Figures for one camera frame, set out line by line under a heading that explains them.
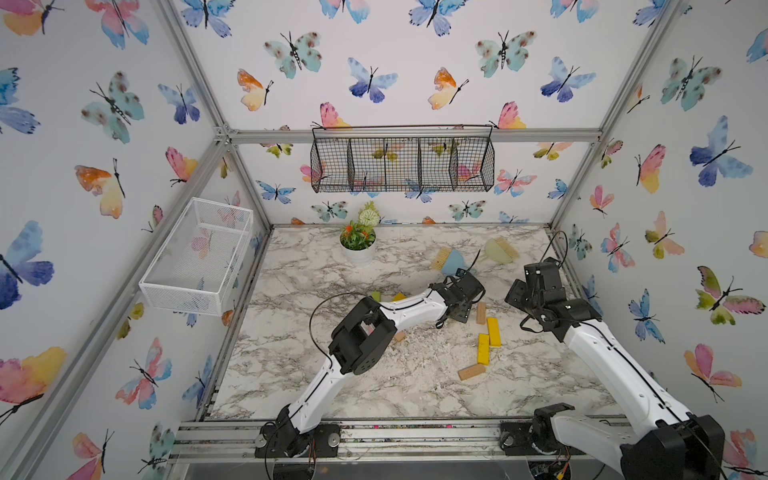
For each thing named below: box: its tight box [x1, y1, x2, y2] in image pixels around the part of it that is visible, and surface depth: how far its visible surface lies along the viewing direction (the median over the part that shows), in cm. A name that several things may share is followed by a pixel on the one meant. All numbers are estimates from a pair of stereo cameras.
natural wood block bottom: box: [457, 364, 486, 381], surface depth 86 cm
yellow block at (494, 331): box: [487, 317, 501, 347], surface depth 94 cm
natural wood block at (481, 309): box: [476, 302, 487, 325], surface depth 98 cm
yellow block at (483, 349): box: [477, 333, 490, 366], surface depth 90 cm
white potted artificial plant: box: [339, 200, 380, 267], surface depth 103 cm
